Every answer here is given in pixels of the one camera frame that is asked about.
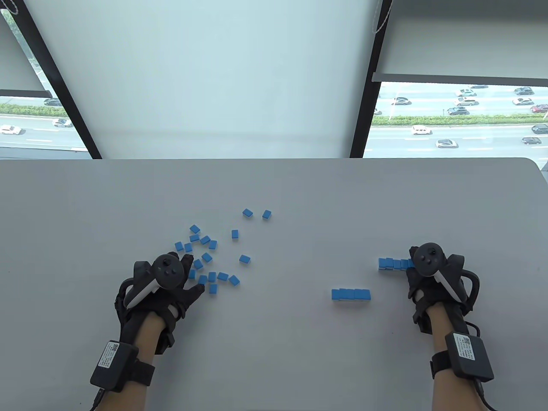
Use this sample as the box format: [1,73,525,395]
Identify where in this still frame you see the person's left hand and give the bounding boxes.
[115,252,205,355]

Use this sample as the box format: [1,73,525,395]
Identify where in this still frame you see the person's right hand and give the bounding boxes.
[406,243,480,337]

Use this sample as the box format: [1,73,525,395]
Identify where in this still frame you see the blue mahjong tiles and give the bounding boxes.
[174,208,273,296]

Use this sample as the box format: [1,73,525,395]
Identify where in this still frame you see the blue mahjong tile wall row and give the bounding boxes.
[378,257,417,272]
[331,289,371,301]

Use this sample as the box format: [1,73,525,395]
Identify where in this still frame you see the person's left forearm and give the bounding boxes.
[92,313,167,411]

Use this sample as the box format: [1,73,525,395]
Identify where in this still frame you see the person's right forearm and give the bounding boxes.
[426,302,488,411]

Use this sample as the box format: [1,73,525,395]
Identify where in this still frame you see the black and white hand controller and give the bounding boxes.
[124,253,184,308]
[413,243,467,302]

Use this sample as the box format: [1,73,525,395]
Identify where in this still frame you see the green roadside hedge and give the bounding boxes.
[0,103,69,118]
[371,113,548,127]

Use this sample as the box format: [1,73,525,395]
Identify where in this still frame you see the wide white roller blind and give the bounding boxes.
[24,0,383,160]

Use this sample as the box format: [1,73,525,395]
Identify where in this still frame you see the grey roller blind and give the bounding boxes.
[0,17,54,98]
[372,0,548,85]

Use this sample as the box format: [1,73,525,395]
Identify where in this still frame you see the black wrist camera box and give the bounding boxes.
[430,332,495,383]
[90,340,155,393]

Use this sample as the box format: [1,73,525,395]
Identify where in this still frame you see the black window frame post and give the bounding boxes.
[349,0,393,159]
[11,0,103,160]

